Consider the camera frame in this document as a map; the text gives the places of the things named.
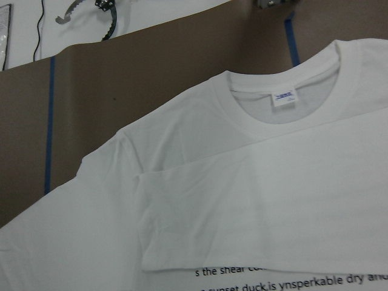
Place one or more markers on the white long-sleeve printed shirt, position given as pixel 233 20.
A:
pixel 242 182

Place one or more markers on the toothed metal bracket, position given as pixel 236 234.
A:
pixel 107 12

